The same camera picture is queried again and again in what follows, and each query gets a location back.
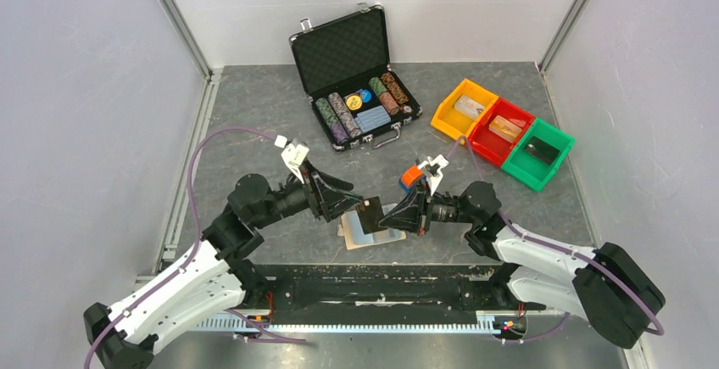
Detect beige gold card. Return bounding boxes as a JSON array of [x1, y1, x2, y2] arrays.
[[382, 230, 405, 242]]

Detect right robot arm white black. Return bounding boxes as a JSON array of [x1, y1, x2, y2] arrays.
[[376, 181, 666, 349]]

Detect red plastic bin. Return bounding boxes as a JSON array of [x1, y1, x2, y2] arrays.
[[469, 98, 536, 168]]

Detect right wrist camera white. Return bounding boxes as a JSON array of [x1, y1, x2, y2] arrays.
[[416, 154, 449, 195]]

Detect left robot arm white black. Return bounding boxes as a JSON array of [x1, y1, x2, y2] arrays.
[[83, 165, 364, 368]]

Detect yellow plastic bin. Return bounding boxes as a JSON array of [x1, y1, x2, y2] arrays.
[[430, 79, 499, 140]]

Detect beige leather card holder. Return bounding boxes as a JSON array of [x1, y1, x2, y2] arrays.
[[337, 198, 407, 250]]

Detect black poker chip case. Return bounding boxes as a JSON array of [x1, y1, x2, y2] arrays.
[[289, 3, 423, 152]]

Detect orange card in red bin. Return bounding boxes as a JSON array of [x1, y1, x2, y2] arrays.
[[488, 115, 522, 143]]

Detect black card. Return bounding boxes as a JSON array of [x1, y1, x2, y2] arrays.
[[356, 196, 384, 234], [524, 137, 560, 165]]

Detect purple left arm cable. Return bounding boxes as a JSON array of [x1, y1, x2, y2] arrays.
[[82, 126, 309, 369]]

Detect white card in yellow bin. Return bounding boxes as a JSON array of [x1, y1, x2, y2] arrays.
[[453, 95, 486, 120]]

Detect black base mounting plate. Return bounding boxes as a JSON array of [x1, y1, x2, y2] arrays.
[[212, 265, 547, 326]]

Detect green plastic bin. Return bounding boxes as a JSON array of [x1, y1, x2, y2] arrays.
[[501, 118, 575, 192]]

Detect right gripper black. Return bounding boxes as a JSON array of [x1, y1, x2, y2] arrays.
[[378, 179, 478, 237]]

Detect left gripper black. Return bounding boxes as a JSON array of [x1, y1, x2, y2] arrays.
[[253, 157, 364, 229]]

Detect orange blue toy car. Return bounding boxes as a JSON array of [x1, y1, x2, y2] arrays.
[[399, 165, 425, 193]]

